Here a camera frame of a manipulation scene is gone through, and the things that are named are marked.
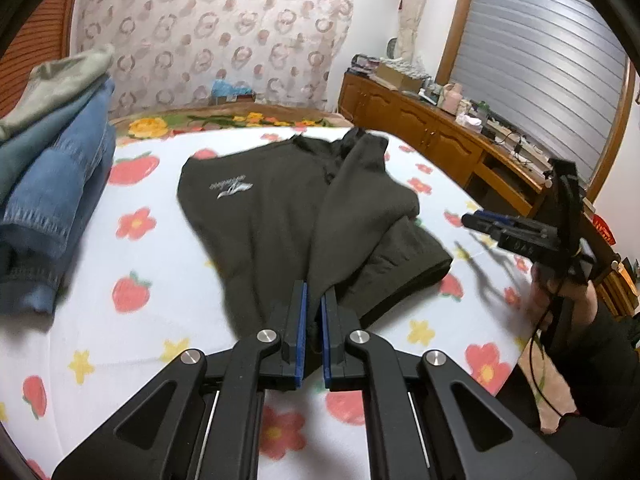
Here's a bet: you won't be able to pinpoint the pink bottle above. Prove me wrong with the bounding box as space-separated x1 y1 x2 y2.
438 82 462 115

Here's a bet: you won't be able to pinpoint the grey folded garment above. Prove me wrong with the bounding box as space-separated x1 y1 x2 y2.
1 44 115 142

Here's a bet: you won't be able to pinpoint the floral brown bedspread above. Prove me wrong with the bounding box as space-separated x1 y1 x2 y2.
111 102 352 144

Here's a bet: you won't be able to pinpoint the patterned lace curtain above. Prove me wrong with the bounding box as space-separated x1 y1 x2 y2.
77 0 354 117

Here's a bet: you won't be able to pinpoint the right hand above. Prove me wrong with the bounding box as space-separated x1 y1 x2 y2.
526 263 598 336

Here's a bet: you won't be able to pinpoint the black pants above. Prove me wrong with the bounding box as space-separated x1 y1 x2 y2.
177 128 452 344

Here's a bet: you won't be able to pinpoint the white strawberry flower blanket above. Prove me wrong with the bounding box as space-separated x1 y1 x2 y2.
1 128 532 479

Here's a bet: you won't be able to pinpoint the blue packet cardboard box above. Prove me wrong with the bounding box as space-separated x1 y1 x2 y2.
208 79 256 105

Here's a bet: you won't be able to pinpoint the grey window roller shutter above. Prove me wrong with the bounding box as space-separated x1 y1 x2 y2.
451 0 627 181

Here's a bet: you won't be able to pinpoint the cardboard box on cabinet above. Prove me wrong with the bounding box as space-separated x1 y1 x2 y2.
373 64 425 93

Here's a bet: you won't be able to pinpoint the teal folded garment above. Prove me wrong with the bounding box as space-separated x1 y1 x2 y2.
0 75 108 202

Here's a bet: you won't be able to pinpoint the wooden sideboard cabinet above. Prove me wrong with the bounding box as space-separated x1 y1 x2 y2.
337 72 548 218

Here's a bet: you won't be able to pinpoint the blue denim jeans folded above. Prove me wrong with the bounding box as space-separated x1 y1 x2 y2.
1 77 115 315

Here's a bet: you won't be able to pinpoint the black cable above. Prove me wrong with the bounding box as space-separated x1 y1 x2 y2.
527 278 576 418

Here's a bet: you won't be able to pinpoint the wooden louvered wardrobe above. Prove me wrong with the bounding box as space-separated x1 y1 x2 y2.
1 0 75 116

